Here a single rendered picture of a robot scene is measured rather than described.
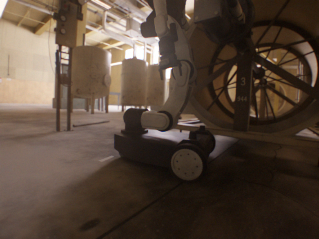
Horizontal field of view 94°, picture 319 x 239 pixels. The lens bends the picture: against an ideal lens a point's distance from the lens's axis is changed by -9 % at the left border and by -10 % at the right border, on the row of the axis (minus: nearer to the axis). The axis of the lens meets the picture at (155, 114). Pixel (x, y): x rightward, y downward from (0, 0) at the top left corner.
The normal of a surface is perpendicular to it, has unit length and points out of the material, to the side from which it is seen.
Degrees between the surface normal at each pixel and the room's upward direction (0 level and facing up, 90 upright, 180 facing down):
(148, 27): 113
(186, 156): 90
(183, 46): 90
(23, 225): 0
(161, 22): 90
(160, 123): 90
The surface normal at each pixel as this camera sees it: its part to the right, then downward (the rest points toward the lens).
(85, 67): 0.13, 0.07
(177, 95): -0.40, 0.46
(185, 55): -0.41, 0.04
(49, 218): 0.04, -1.00
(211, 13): -0.62, 0.03
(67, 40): 0.79, 0.07
